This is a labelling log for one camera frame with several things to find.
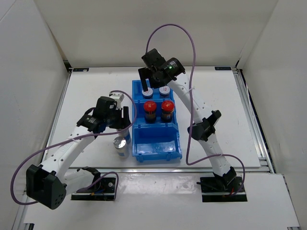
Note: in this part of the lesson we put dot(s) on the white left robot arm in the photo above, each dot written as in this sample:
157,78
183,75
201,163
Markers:
48,183

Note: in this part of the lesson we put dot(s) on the blue bin near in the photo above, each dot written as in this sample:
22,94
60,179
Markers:
154,143

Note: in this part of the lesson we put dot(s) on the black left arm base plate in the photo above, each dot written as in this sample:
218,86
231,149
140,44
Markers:
104,190

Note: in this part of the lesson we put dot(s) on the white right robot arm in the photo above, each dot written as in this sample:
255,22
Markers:
202,129

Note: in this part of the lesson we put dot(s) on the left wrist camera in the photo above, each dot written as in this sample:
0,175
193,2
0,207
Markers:
117,96

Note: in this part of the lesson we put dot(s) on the silver-lid pepper jar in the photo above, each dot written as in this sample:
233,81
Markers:
125,134
121,146

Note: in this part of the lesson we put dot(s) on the aluminium frame rail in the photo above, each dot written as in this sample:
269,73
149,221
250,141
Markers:
163,195

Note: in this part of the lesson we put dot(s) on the red-lid sauce jar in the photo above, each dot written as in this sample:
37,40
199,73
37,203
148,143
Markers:
150,111
167,108

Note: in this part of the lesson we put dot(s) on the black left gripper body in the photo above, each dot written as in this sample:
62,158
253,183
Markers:
112,119

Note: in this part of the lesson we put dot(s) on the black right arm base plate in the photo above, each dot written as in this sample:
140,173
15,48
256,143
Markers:
212,192

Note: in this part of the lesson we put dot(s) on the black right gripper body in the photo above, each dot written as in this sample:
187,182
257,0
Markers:
155,83

